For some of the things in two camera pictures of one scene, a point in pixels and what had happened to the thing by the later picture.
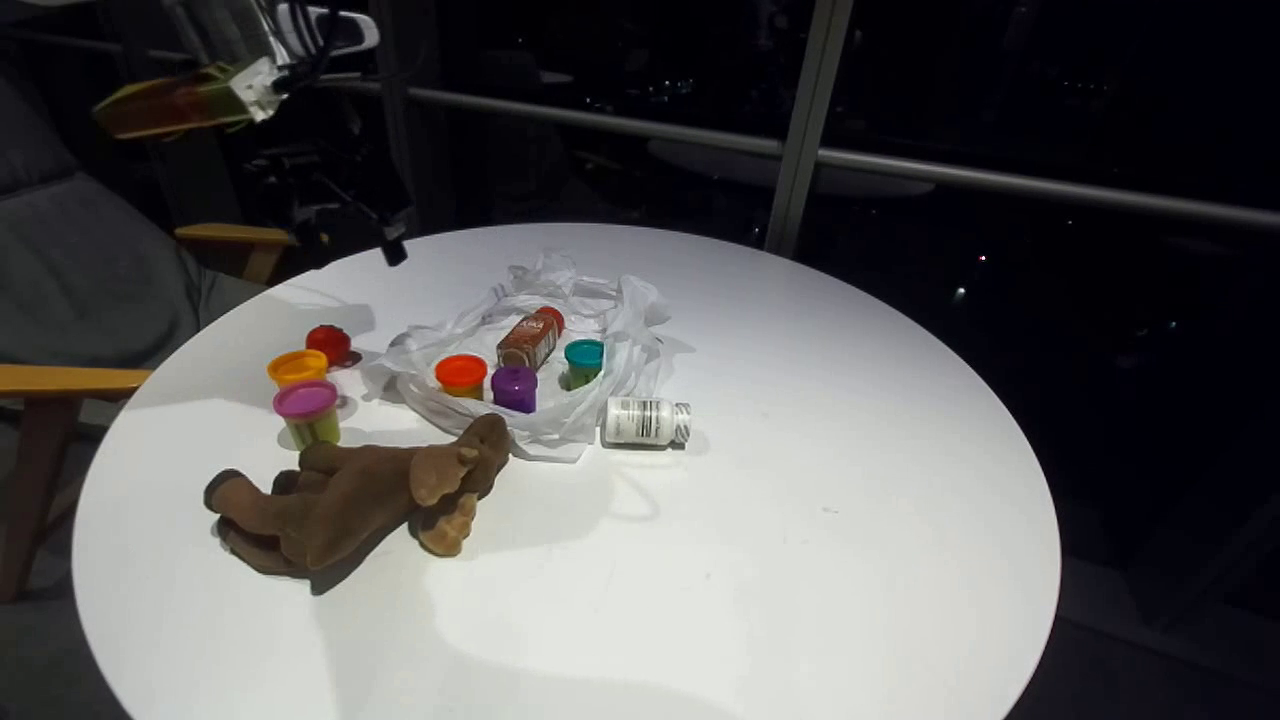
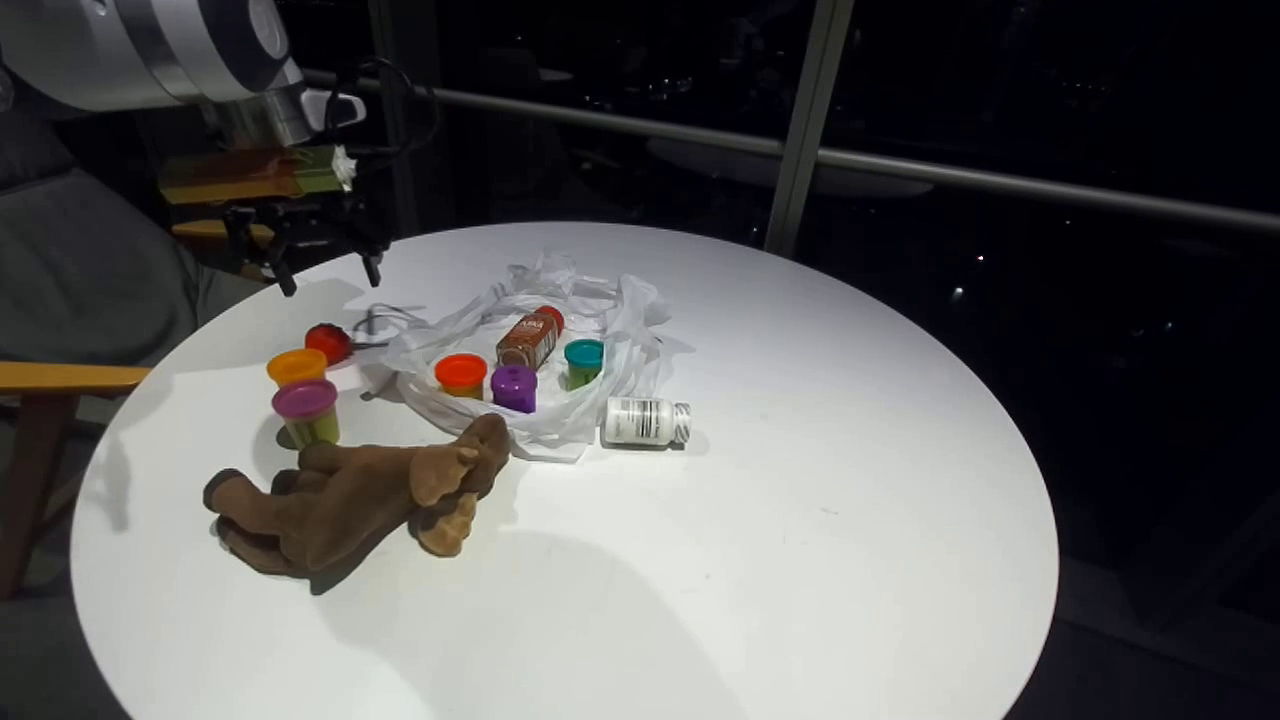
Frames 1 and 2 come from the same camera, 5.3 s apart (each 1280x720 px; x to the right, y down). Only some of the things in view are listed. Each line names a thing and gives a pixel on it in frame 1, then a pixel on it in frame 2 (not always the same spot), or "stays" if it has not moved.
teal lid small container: (584, 358) stays
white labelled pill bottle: (646, 422) stays
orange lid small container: (463, 372) stays
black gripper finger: (393, 245) → (285, 273)
